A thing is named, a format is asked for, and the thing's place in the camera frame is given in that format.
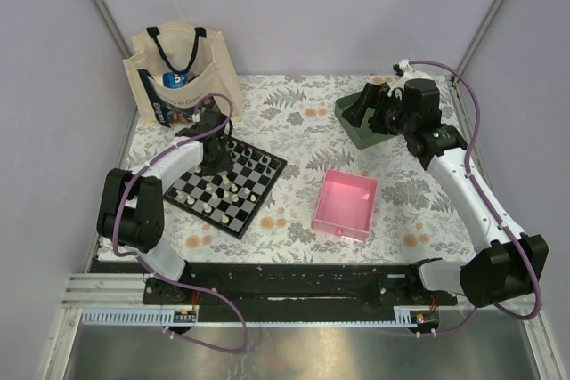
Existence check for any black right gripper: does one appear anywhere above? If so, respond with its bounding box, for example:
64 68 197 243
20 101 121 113
340 84 415 138

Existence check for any black white chess board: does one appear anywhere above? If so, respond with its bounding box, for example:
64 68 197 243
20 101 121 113
164 136 287 239

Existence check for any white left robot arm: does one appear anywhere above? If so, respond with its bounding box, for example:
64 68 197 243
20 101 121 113
96 110 232 304

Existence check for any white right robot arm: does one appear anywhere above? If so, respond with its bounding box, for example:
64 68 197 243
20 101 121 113
341 78 549 308

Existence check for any green plastic tray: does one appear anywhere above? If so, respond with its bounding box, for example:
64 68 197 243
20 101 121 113
335 83 393 150

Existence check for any floral table cloth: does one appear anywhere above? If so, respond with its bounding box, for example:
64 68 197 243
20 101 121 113
95 73 498 265

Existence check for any blue white packet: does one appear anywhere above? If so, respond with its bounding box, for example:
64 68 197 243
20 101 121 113
162 71 189 89

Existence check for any cream canvas tote bag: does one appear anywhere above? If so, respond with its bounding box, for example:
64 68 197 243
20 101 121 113
123 21 244 127

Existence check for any pink plastic tray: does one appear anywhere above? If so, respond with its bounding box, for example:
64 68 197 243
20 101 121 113
312 169 378 242

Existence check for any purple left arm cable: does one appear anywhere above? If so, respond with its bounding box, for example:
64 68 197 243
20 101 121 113
110 93 253 352

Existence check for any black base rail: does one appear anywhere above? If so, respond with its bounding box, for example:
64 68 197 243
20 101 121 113
142 263 457 312

